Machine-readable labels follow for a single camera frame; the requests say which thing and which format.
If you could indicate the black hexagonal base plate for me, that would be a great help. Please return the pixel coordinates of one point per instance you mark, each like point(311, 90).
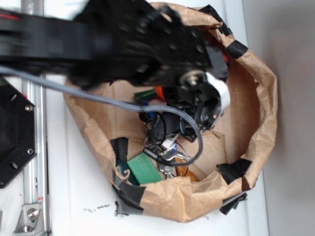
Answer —
point(17, 132)

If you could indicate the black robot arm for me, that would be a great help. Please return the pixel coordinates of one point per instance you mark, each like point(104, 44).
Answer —
point(80, 48)

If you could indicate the dark teal rounded object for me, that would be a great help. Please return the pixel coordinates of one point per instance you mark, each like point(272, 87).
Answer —
point(122, 167)

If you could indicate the green rectangular block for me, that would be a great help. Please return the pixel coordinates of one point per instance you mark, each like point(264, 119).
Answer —
point(143, 169)

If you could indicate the metal corner bracket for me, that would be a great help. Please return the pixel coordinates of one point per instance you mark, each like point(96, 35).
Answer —
point(30, 222)

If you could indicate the amber brown wooden object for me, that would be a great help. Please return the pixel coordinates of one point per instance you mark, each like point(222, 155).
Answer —
point(184, 171)

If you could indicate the aluminium extrusion rail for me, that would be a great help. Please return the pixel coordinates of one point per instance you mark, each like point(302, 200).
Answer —
point(36, 188)

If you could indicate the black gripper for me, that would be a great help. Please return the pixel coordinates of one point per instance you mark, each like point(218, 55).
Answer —
point(152, 47)

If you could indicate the brown paper bag bin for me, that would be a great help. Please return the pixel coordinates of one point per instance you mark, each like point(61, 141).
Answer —
point(234, 152)

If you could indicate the silver key bunch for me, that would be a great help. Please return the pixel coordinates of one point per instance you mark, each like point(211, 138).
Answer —
point(165, 158)

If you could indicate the orange plastic toy carrot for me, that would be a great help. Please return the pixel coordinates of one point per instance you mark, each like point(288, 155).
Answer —
point(156, 92)

